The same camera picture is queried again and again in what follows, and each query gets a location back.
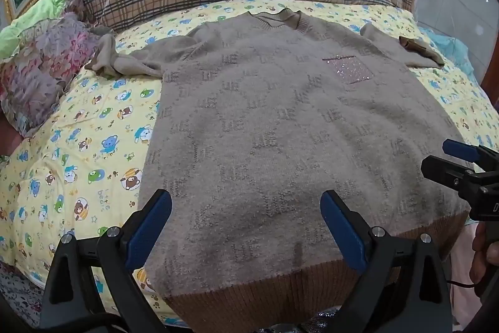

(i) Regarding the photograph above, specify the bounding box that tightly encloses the light blue cloth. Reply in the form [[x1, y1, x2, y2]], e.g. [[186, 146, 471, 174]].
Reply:
[[419, 27, 474, 84]]

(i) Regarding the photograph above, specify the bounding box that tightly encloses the white floral mattress cover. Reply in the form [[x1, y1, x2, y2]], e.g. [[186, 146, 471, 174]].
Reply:
[[0, 262, 44, 326]]

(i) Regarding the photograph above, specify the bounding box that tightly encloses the pale pink cloth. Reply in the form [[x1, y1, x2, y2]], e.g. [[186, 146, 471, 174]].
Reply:
[[448, 226, 482, 322]]

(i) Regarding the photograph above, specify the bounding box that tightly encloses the beige knitted sweater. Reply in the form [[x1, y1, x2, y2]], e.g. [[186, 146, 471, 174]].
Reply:
[[85, 10, 472, 298]]

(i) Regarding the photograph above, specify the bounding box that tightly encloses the person's right hand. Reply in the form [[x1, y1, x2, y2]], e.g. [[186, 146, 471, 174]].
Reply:
[[470, 222, 499, 285]]

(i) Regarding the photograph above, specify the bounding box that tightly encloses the pink floral pillow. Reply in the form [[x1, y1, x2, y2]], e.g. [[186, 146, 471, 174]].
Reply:
[[0, 0, 114, 139]]

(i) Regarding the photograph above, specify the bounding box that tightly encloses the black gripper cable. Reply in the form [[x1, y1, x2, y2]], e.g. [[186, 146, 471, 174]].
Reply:
[[446, 279, 481, 289]]

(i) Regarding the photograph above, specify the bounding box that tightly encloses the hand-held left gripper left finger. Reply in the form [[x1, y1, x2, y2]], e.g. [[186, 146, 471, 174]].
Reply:
[[39, 189, 173, 333]]

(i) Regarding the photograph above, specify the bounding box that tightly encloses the yellow bear print bedsheet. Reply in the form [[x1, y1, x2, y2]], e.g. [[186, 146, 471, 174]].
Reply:
[[0, 0, 499, 330]]

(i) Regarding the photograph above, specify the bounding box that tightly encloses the light green cloth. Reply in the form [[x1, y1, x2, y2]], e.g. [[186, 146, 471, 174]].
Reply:
[[0, 0, 71, 61]]

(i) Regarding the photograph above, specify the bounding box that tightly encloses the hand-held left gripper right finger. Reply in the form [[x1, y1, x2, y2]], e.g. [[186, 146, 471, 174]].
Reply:
[[320, 189, 455, 333]]

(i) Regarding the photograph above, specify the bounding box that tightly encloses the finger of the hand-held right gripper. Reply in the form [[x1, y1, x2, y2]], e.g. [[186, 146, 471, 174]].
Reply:
[[421, 155, 476, 190], [442, 139, 499, 172]]

